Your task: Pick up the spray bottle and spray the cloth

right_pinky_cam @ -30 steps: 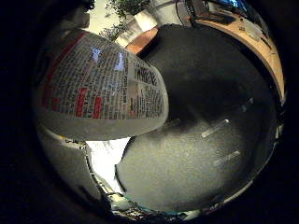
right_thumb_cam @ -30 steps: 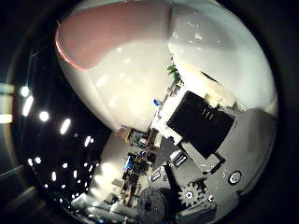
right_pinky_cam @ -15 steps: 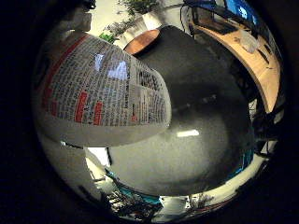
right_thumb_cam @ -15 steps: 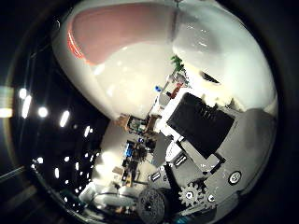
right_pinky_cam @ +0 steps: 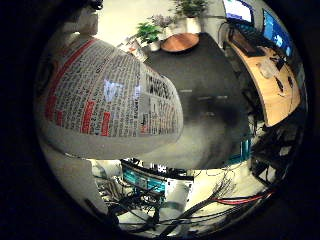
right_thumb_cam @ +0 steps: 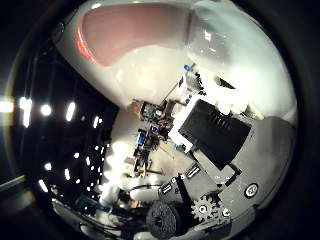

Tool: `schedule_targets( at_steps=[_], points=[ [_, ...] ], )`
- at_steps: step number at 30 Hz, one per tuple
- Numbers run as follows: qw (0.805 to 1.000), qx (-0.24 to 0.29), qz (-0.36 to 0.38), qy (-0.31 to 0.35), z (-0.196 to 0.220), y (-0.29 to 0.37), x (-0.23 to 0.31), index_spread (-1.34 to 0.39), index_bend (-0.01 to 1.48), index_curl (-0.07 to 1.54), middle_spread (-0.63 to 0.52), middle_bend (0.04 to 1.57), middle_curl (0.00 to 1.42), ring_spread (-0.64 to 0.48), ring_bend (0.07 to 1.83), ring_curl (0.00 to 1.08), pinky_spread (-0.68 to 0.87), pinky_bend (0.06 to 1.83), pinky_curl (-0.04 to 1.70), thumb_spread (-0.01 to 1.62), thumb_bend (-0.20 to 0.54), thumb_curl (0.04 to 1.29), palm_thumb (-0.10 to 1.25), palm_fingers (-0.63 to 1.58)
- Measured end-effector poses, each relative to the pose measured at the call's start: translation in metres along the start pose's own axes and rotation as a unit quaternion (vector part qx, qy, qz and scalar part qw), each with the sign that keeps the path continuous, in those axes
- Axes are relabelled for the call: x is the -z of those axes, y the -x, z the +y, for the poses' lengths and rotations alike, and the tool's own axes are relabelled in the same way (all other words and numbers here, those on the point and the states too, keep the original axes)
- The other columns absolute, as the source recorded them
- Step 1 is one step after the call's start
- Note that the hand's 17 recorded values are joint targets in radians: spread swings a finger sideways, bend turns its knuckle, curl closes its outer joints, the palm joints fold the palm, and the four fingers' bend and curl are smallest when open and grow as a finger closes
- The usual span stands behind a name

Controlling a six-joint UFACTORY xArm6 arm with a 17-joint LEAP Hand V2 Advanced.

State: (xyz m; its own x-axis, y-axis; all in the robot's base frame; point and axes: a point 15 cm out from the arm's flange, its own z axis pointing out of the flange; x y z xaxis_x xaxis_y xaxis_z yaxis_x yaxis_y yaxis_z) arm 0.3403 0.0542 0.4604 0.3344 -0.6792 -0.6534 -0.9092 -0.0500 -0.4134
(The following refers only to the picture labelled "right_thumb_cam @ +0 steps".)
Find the white spray bottle orange trigger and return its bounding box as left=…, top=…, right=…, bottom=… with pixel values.
left=53, top=0, right=298, bottom=125

